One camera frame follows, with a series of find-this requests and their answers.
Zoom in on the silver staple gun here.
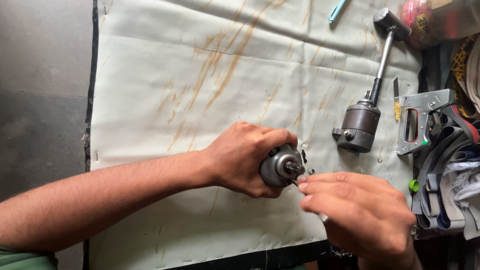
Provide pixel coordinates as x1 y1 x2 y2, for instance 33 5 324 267
396 89 480 156

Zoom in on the yellow black patterned strap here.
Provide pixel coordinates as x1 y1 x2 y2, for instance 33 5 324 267
449 34 480 120

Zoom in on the clear bag with red contents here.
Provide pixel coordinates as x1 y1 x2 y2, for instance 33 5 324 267
399 0 480 50

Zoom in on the grey motor end housing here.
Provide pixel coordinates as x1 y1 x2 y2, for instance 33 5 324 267
259 143 305 188

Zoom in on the grey starter motor body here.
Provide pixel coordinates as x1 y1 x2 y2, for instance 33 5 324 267
332 90 382 154

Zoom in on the teal pen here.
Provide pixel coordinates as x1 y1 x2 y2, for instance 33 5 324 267
328 0 348 25

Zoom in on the black rubber mallet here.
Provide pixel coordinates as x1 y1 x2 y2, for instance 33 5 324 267
367 7 412 107

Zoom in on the yellow handled blade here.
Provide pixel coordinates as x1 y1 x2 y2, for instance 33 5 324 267
393 77 401 121

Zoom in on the person's green shirt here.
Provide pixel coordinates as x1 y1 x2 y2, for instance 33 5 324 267
0 245 59 270

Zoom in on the thin metal pin tool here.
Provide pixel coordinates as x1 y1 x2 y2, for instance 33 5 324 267
292 180 329 223

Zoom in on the stained white vinyl sheet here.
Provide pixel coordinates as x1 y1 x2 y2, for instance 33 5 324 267
88 0 423 270

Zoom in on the person's right hand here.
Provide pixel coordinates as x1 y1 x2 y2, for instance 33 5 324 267
296 171 418 261

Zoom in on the person's left hand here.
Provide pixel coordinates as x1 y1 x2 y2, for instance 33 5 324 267
202 121 299 199

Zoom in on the heap of grey rubber straps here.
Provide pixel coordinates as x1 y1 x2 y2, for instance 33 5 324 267
411 120 480 241

